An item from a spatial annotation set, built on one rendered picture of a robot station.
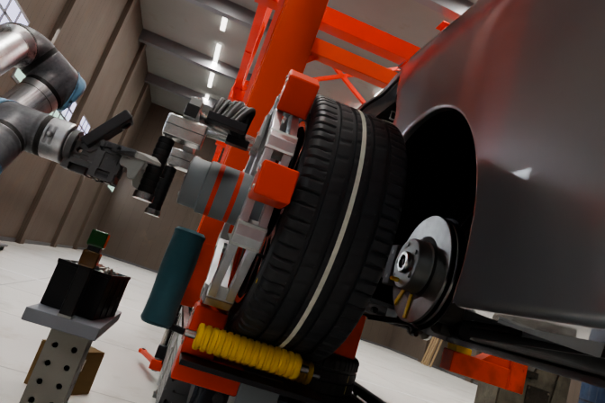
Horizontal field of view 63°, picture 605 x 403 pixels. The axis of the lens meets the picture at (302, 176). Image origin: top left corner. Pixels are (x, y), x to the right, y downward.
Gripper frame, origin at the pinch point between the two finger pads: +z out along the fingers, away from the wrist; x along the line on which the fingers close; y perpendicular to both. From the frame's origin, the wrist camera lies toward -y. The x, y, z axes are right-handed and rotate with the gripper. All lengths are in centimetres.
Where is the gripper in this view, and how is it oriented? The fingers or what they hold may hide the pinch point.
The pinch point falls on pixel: (165, 168)
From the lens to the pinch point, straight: 112.6
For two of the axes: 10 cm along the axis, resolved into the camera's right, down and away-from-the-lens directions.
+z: 9.2, 3.5, 1.6
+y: -3.1, 9.2, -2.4
